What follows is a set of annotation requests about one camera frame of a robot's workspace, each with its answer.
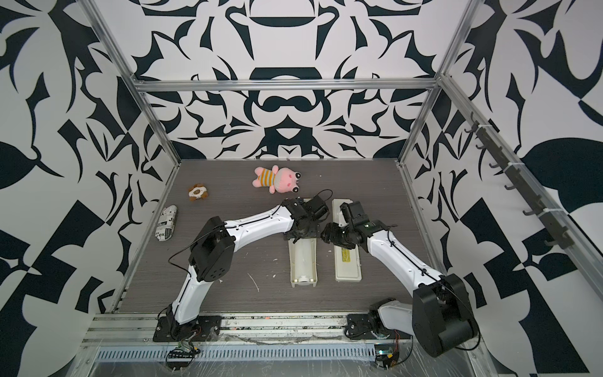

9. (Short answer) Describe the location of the cream dispenser base tray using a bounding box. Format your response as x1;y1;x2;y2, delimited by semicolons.
287;238;318;287

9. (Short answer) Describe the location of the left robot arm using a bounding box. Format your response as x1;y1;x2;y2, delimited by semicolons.
168;195;329;326

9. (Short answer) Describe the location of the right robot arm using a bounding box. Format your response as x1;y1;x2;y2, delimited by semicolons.
321;202;481;358

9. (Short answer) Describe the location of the pink plush pig toy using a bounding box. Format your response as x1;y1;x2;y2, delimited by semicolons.
252;165;301;194

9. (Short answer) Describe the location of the brown white plush toy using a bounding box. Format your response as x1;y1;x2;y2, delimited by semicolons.
188;184;209;201

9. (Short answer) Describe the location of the right circuit board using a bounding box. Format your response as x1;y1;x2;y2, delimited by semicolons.
374;343;401;370

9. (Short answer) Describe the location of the circuit board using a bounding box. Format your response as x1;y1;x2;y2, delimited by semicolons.
374;343;401;370
164;347;200;371

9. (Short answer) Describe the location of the black white patterned shoe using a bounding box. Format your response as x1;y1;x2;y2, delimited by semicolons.
155;205;178;242

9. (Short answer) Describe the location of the left circuit board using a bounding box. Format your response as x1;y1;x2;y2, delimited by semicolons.
164;347;200;371

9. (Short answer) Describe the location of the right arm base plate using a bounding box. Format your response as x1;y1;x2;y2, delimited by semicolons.
344;312;412;341

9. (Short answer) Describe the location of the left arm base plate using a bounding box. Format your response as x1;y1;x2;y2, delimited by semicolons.
152;316;223;343

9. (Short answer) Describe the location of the wall hook rail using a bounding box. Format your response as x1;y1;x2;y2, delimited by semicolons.
465;112;576;250

